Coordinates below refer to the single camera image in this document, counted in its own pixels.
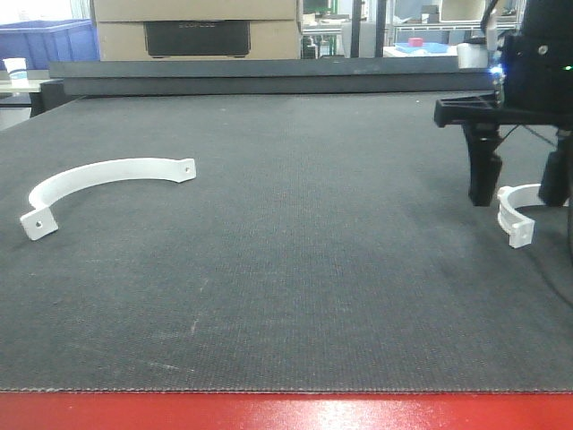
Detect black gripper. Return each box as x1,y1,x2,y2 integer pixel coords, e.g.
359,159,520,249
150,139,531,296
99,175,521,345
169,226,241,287
434,1,572,207

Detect small red block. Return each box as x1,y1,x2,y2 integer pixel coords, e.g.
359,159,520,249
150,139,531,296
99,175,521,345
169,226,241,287
407,37,423,47

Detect light blue tray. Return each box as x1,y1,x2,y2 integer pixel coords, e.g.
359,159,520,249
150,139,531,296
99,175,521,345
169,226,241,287
394,42,449,55

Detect black pole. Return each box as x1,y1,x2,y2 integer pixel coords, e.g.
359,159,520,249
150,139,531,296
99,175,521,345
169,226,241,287
350,0,363,58

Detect blue crate in background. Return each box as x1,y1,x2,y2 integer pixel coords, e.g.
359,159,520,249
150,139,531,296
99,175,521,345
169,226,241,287
1,19,100,70

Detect dark grey table mat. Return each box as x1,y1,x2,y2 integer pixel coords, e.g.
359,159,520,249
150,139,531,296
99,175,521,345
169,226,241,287
1,94,572,391

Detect black foam board stack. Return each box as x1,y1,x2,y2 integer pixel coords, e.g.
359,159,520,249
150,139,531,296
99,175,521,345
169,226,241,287
31,56,491,115

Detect white roll on gripper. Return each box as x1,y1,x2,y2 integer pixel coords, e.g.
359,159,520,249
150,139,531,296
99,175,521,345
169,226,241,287
457,42,489,69

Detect small white PVC pipe clamp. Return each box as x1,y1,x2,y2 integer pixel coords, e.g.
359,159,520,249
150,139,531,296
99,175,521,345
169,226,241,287
497,184,543,248

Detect cardboard box with black window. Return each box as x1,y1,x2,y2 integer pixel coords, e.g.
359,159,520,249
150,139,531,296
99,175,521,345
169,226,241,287
92,0,303,61

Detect large white PVC pipe clamp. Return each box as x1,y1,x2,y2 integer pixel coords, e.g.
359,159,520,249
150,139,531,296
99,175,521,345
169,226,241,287
20,158,196,241

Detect white paper cup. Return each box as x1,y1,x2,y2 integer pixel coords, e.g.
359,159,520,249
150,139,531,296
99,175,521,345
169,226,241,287
3,57,28,84

